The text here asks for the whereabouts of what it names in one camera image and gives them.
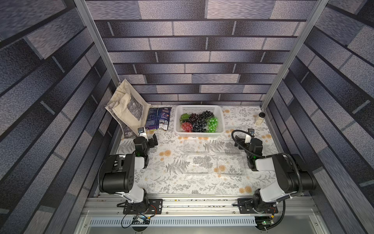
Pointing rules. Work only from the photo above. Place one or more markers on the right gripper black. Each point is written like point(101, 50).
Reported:
point(242, 143)

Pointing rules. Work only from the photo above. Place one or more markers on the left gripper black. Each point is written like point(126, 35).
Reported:
point(149, 141)

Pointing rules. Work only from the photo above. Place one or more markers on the clear plastic clamshell container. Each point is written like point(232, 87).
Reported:
point(221, 163)

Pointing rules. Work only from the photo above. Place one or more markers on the red grape bunch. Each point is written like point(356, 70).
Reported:
point(187, 126)

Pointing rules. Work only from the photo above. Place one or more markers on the dark blue grape bunch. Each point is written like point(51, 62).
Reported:
point(199, 125)

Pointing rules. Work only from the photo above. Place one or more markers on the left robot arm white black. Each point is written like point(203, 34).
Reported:
point(116, 176)

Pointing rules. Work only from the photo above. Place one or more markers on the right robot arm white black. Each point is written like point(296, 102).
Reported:
point(292, 177)

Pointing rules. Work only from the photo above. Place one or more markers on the blue snack bag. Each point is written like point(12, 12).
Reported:
point(158, 118)

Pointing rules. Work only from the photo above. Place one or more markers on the small bottle black cap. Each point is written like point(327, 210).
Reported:
point(260, 118)

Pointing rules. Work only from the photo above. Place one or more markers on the bright green grape bunch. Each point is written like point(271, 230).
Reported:
point(212, 124)

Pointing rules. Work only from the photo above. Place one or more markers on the floral tablecloth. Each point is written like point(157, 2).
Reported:
point(164, 174)

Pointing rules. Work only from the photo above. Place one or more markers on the beige canvas tote bag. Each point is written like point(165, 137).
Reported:
point(128, 108)

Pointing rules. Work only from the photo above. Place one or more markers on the white plastic basket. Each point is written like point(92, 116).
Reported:
point(189, 109)

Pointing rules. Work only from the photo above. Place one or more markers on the green circuit board right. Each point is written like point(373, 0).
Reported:
point(264, 222)

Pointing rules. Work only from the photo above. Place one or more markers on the aluminium rail base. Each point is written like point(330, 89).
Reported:
point(196, 214)

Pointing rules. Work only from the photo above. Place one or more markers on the right aluminium frame post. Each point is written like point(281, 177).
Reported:
point(311, 21)

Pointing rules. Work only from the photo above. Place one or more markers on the aluminium frame post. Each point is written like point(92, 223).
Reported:
point(94, 33)
point(311, 21)

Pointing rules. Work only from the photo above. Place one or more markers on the left aluminium frame post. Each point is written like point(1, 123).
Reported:
point(94, 33)

